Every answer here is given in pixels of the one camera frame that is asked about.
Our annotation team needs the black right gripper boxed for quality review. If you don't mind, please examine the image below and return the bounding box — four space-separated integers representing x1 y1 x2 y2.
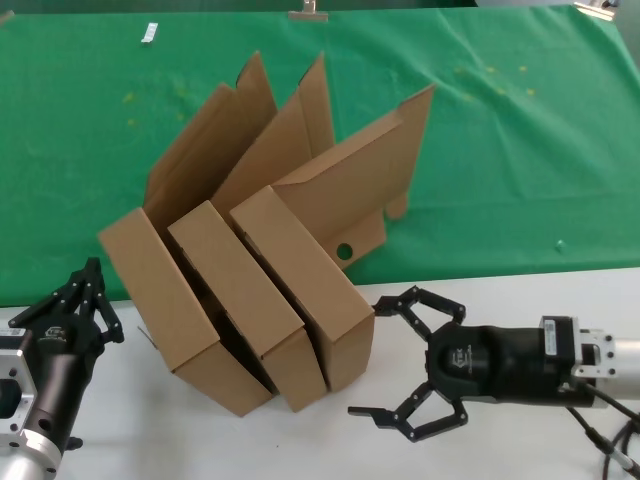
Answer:
348 285 609 445

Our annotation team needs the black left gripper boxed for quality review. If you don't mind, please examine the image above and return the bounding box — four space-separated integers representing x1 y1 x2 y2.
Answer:
8 257 125 454

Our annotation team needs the brown cardboard box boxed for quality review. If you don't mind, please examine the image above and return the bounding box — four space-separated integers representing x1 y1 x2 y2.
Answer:
98 49 279 417
167 51 335 414
229 83 436 392

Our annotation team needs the green table cloth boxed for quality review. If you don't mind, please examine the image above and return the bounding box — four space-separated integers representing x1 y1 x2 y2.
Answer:
0 4 640 309

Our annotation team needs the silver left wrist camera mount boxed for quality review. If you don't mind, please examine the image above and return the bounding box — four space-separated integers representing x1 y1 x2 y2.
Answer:
0 335 39 446

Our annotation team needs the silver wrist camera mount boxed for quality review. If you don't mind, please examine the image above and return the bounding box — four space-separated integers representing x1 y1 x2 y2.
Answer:
0 335 39 446
574 327 624 382

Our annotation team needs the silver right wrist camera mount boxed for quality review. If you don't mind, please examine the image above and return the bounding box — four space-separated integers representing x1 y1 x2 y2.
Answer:
574 327 624 382

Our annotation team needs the black cable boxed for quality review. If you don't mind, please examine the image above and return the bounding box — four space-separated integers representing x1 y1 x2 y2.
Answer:
567 382 640 480

